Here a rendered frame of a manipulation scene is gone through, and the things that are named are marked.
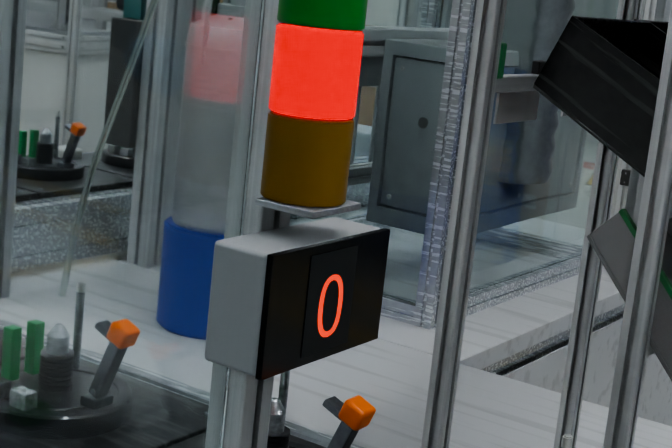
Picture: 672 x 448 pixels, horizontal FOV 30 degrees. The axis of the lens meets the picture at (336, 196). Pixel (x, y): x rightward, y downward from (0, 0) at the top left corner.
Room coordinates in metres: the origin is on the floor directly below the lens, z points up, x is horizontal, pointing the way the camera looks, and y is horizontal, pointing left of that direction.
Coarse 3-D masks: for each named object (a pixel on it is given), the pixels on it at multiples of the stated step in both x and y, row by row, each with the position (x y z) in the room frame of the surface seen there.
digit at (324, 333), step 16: (320, 256) 0.69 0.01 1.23; (336, 256) 0.70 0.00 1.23; (352, 256) 0.72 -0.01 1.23; (320, 272) 0.69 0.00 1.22; (336, 272) 0.70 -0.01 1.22; (352, 272) 0.72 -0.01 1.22; (320, 288) 0.69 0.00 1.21; (336, 288) 0.71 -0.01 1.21; (352, 288) 0.72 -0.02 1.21; (320, 304) 0.69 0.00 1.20; (336, 304) 0.71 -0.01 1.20; (320, 320) 0.69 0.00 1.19; (336, 320) 0.71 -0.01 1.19; (304, 336) 0.68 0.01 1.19; (320, 336) 0.70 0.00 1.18; (336, 336) 0.71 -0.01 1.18; (304, 352) 0.68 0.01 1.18
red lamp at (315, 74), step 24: (288, 24) 0.71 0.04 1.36; (288, 48) 0.70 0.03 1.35; (312, 48) 0.69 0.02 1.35; (336, 48) 0.69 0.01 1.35; (360, 48) 0.71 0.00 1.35; (288, 72) 0.70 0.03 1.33; (312, 72) 0.69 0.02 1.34; (336, 72) 0.69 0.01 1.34; (288, 96) 0.69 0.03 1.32; (312, 96) 0.69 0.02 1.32; (336, 96) 0.69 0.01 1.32
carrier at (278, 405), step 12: (288, 372) 1.01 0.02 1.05; (288, 384) 1.01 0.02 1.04; (276, 408) 0.94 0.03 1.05; (276, 420) 0.94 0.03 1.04; (276, 432) 0.94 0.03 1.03; (288, 432) 0.95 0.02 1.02; (276, 444) 0.94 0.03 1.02; (288, 444) 0.95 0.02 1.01; (300, 444) 1.01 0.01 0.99; (312, 444) 1.06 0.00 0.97
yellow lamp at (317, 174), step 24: (288, 120) 0.69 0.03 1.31; (312, 120) 0.69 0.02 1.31; (336, 120) 0.70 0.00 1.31; (288, 144) 0.69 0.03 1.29; (312, 144) 0.69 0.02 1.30; (336, 144) 0.70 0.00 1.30; (264, 168) 0.71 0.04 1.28; (288, 168) 0.69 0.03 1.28; (312, 168) 0.69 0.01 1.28; (336, 168) 0.70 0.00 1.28; (264, 192) 0.70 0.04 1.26; (288, 192) 0.69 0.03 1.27; (312, 192) 0.69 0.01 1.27; (336, 192) 0.70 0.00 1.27
